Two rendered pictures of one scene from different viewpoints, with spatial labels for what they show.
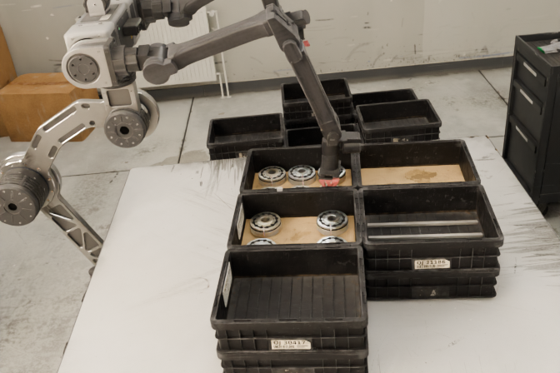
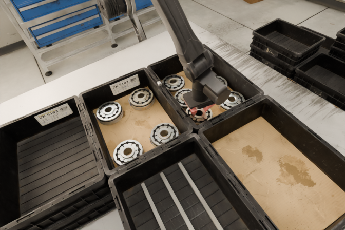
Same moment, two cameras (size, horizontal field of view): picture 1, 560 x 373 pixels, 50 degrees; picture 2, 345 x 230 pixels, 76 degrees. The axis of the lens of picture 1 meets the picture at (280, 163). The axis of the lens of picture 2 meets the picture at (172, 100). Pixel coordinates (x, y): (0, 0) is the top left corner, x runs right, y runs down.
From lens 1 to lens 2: 161 cm
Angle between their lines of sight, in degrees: 49
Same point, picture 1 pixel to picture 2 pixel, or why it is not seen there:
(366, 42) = not seen: outside the picture
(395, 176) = (274, 148)
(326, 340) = (14, 206)
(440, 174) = (316, 190)
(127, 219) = (147, 44)
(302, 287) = (83, 157)
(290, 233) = (143, 117)
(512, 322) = not seen: outside the picture
